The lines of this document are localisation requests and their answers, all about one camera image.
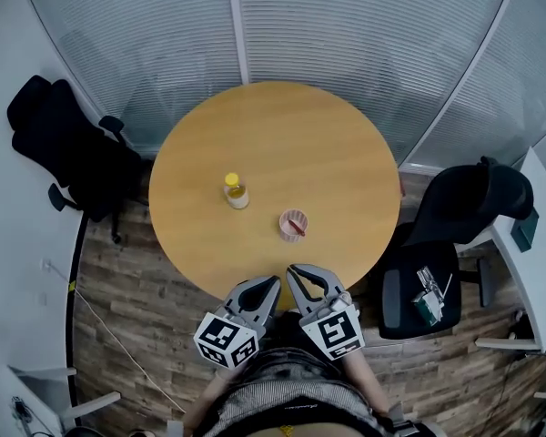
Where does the black power adapter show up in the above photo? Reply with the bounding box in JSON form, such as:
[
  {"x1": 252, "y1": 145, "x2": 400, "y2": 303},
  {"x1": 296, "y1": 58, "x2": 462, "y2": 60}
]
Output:
[{"x1": 10, "y1": 395, "x2": 34, "y2": 423}]

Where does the pink ribbed pen holder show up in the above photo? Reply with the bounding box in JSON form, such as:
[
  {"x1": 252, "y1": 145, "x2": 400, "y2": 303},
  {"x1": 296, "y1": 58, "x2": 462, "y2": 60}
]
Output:
[{"x1": 278, "y1": 208, "x2": 310, "y2": 244}]

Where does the person's right forearm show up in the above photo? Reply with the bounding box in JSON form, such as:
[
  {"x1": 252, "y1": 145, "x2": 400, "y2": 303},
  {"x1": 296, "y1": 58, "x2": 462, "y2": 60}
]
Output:
[{"x1": 344, "y1": 347, "x2": 393, "y2": 418}]

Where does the curved white desk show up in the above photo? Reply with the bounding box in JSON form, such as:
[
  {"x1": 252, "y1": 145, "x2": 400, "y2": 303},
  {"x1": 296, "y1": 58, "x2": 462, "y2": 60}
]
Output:
[{"x1": 0, "y1": 170, "x2": 122, "y2": 437}]

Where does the white desk with green box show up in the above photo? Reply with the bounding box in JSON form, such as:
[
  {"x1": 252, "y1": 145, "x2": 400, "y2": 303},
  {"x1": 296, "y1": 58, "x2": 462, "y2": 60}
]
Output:
[{"x1": 474, "y1": 147, "x2": 546, "y2": 355}]

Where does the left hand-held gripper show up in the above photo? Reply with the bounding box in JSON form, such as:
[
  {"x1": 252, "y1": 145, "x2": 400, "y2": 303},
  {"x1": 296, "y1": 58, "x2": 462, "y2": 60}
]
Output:
[{"x1": 193, "y1": 275, "x2": 283, "y2": 370}]

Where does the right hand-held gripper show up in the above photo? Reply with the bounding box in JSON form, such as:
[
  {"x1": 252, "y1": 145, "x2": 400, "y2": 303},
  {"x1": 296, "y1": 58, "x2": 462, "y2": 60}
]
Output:
[{"x1": 285, "y1": 263, "x2": 365, "y2": 363}]

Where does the black mesh office chair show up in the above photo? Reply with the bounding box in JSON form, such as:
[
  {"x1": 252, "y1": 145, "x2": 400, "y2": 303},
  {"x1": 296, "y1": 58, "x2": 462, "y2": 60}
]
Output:
[{"x1": 378, "y1": 154, "x2": 536, "y2": 341}]

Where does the person's grey patterned clothing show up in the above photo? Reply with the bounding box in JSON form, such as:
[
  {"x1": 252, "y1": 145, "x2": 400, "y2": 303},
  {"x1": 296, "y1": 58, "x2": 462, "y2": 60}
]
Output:
[{"x1": 195, "y1": 310, "x2": 438, "y2": 437}]

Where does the black office chair with headrest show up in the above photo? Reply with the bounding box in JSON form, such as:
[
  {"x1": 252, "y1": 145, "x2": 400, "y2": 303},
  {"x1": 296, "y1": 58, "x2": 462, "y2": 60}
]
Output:
[{"x1": 5, "y1": 74, "x2": 143, "y2": 245}]

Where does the yellow-capped clear bottle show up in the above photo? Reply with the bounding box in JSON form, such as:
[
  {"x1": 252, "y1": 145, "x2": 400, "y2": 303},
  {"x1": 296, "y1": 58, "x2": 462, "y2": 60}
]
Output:
[{"x1": 222, "y1": 172, "x2": 251, "y2": 211}]

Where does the person's left forearm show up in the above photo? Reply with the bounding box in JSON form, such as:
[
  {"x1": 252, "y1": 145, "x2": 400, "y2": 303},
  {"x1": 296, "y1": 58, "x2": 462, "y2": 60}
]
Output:
[{"x1": 180, "y1": 361, "x2": 248, "y2": 437}]

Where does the clear plastic packet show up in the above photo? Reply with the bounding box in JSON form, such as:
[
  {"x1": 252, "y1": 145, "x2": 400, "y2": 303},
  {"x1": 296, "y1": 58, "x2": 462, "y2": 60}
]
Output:
[{"x1": 415, "y1": 266, "x2": 443, "y2": 300}]

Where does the white floor cable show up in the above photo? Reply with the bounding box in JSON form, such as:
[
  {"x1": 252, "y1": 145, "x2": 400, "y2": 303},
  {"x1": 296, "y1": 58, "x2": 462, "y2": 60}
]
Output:
[{"x1": 41, "y1": 261, "x2": 187, "y2": 414}]

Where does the dark green box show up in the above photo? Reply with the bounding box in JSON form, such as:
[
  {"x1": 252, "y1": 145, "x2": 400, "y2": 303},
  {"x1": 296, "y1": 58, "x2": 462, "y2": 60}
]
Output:
[{"x1": 510, "y1": 207, "x2": 541, "y2": 253}]

